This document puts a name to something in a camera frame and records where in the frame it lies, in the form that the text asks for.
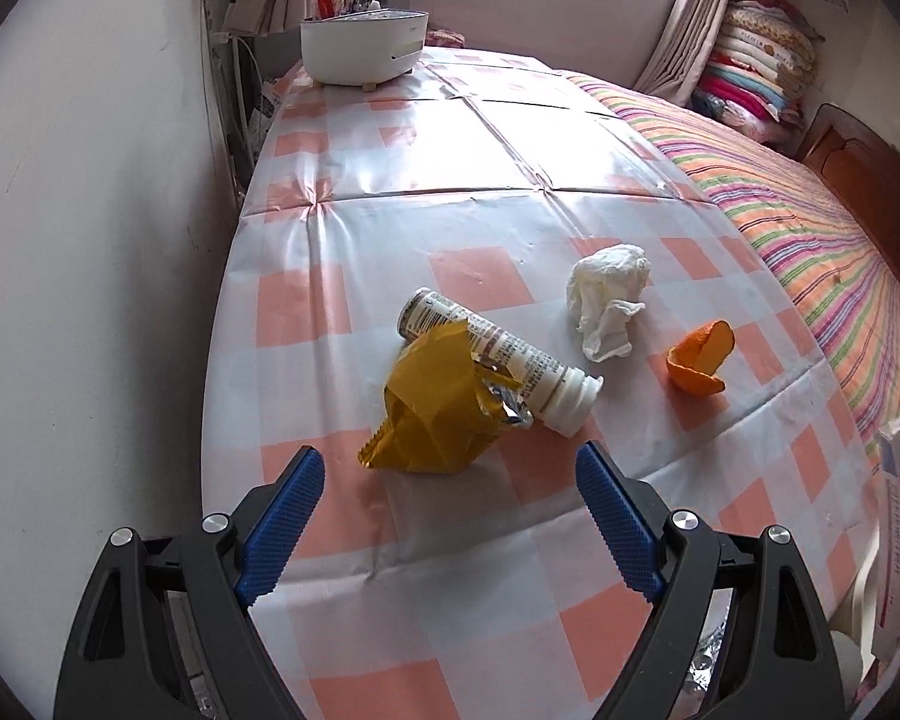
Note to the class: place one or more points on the yellow snack wrapper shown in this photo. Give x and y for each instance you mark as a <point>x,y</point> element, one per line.
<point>427,405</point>

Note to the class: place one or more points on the red patterned cushion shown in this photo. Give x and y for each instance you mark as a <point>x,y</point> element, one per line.
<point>446,37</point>

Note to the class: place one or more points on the pink checked tablecloth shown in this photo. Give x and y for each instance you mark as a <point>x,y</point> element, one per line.
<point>457,165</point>

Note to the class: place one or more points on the wooden headboard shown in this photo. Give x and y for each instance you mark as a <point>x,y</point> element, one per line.
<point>870,165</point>

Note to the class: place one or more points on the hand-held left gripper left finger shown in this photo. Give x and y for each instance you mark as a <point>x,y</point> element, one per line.
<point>285,517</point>

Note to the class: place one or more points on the orange peel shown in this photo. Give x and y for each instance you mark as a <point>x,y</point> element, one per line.
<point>694,367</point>

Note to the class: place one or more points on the stack of folded quilts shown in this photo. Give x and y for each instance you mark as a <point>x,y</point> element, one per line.
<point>750,67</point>

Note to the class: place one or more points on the white metal rack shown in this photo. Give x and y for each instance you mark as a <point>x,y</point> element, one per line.
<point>247,112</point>

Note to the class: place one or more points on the white countertop appliance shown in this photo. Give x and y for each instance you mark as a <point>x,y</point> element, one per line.
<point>360,45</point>

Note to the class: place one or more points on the white labelled plastic bottle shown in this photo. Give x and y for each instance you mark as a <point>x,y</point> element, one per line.
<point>525,364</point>

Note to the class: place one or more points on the striped bed sheet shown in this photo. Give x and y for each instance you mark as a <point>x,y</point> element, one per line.
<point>832,255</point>

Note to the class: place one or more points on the cream plastic trash bin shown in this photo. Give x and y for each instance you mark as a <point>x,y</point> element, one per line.
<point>862,585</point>

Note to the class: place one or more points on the pink window curtain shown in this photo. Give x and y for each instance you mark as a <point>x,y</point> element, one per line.
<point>682,37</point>

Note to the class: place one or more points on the white tissue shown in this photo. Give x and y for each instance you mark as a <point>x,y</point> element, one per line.
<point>607,285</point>

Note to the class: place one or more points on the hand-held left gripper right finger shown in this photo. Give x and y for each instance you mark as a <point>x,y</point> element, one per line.
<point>619,525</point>

